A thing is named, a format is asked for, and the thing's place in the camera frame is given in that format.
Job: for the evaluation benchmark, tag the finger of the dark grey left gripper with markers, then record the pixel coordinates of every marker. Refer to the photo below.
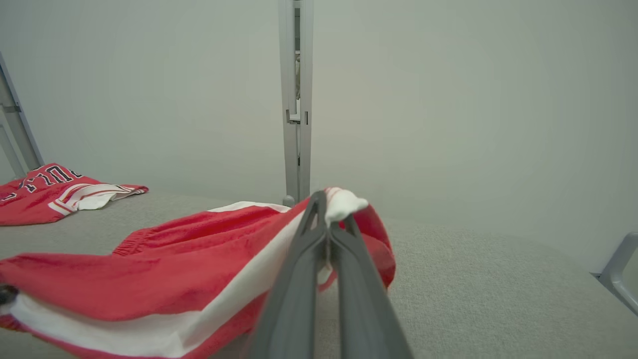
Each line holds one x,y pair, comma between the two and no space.
7,295

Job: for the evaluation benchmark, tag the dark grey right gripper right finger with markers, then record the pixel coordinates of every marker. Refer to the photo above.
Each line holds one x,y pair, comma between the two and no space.
364,309

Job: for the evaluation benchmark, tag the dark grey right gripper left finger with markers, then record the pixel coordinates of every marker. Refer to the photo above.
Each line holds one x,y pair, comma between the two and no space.
294,299

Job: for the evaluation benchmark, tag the red basketball jersey black lettering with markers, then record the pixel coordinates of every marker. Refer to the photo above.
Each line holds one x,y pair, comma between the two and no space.
35,204

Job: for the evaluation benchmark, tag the red shorts white side stripe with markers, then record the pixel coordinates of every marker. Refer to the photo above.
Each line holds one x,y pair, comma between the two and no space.
149,279

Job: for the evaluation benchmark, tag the grey slanted metal frame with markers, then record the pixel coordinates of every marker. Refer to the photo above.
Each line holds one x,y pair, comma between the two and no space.
20,129

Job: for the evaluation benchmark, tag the grey double partition post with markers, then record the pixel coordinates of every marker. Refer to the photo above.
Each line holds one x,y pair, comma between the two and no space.
289,99

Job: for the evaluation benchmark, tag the grey curved metal frame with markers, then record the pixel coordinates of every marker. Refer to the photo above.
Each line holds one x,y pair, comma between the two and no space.
620,269

